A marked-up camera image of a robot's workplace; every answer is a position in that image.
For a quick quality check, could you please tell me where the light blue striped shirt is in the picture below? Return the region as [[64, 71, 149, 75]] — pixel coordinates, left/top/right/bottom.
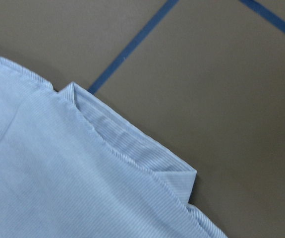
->
[[0, 57, 225, 238]]

